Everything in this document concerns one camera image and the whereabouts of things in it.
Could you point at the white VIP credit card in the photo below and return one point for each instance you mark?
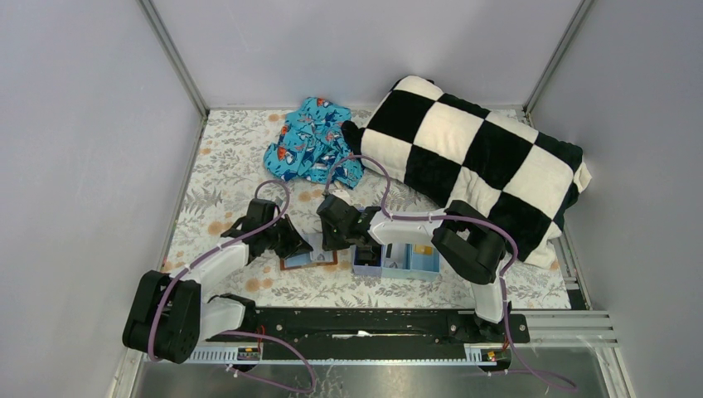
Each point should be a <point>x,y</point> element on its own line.
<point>319,256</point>

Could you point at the blue three-compartment organizer box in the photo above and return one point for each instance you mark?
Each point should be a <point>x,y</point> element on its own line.
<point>420,267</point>

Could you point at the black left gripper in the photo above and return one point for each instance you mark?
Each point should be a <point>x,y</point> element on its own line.
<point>291,240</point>

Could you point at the floral patterned table mat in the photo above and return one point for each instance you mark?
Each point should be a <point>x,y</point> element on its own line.
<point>227,173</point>

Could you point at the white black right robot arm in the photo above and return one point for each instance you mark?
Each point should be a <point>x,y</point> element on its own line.
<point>469,243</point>

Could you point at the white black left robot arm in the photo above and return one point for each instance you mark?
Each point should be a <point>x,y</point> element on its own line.
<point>170,315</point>

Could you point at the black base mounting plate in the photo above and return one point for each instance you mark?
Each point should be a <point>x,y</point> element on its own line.
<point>409,335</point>

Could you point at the white black card in organizer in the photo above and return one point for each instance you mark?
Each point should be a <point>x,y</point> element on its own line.
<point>395,255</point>

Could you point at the black item in organizer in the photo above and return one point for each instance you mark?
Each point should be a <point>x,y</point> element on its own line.
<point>370,255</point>

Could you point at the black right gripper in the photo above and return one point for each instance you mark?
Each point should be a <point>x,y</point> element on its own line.
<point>334,226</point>

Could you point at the yellow card in organizer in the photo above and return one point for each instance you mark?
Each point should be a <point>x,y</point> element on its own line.
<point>422,250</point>

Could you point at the blue shark print cloth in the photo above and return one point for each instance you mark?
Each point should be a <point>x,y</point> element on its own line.
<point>311,142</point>

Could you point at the black white checkered pillow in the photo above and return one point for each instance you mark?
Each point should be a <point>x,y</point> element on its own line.
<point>447,149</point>

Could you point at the brown leather card holder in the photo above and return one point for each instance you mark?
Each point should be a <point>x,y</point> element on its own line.
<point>303,260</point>

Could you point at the aluminium frame rail front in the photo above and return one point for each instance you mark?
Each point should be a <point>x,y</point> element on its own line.
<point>591,331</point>

